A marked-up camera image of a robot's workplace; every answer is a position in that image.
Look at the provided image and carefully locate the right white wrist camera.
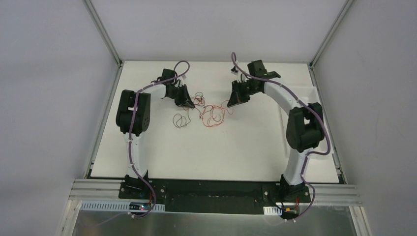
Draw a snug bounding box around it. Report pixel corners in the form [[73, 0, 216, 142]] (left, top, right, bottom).
[[231, 61, 248, 83]]

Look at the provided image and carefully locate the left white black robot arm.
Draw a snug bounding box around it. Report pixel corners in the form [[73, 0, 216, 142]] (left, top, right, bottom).
[[116, 69, 195, 199]]

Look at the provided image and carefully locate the white slotted cable duct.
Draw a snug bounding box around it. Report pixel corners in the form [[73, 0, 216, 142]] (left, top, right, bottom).
[[263, 206, 282, 216], [80, 200, 148, 213]]

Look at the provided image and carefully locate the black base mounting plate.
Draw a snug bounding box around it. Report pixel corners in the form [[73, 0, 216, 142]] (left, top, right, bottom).
[[119, 176, 311, 214]]

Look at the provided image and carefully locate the left white slotted cable duct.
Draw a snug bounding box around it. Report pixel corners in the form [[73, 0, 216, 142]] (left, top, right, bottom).
[[80, 200, 148, 213]]

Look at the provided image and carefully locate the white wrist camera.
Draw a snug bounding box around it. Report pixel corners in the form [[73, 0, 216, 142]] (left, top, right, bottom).
[[231, 61, 248, 83], [175, 75, 186, 87]]

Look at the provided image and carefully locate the left aluminium corner post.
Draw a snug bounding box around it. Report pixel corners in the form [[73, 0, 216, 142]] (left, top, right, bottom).
[[82, 0, 122, 67]]

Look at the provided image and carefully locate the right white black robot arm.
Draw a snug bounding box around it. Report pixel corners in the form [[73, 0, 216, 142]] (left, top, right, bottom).
[[227, 59, 328, 202]]

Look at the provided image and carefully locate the white foam compartment tray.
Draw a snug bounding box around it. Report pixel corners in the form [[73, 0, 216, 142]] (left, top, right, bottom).
[[279, 86, 334, 160]]

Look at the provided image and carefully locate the aluminium front frame rail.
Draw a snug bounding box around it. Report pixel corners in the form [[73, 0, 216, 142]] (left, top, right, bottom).
[[68, 179, 363, 207]]

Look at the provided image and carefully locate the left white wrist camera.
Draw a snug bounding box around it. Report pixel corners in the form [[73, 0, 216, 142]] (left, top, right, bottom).
[[175, 75, 186, 87]]

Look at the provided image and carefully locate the right aluminium corner post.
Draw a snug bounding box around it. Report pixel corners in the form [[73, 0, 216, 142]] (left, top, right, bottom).
[[309, 0, 356, 69]]

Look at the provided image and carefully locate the left green controller board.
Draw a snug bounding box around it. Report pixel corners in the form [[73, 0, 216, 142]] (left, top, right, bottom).
[[129, 203, 152, 211]]

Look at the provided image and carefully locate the right white slotted cable duct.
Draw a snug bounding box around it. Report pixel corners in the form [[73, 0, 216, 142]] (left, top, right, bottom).
[[263, 206, 282, 216]]

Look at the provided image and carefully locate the red thin wire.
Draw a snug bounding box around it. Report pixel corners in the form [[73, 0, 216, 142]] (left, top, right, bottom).
[[199, 100, 235, 128]]

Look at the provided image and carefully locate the aluminium corner post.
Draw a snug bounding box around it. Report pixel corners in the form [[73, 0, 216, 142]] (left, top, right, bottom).
[[82, 0, 122, 67], [309, 0, 356, 69]]

